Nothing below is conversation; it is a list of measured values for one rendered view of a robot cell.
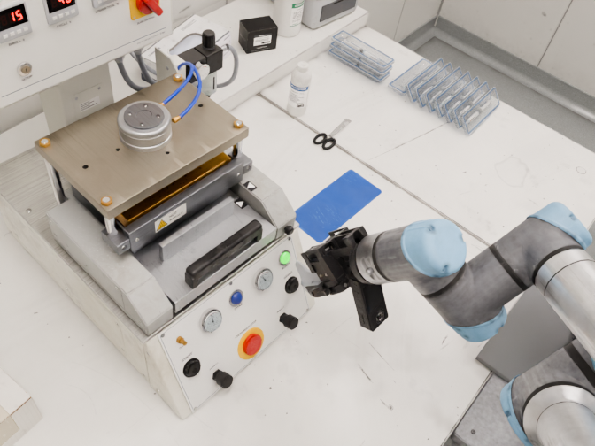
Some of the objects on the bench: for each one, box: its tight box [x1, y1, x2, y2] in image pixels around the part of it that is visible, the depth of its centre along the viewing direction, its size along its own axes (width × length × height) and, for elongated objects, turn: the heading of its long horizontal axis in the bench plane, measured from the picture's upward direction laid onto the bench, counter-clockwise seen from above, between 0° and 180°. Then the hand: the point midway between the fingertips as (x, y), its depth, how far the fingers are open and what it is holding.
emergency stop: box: [243, 334, 262, 356], centre depth 107 cm, size 2×4×4 cm, turn 131°
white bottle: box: [287, 61, 312, 117], centre depth 149 cm, size 5×5×14 cm
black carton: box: [238, 16, 278, 54], centre depth 160 cm, size 6×9×7 cm
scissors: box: [313, 119, 352, 150], centre depth 150 cm, size 14×6×1 cm, turn 139°
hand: (309, 283), depth 105 cm, fingers closed
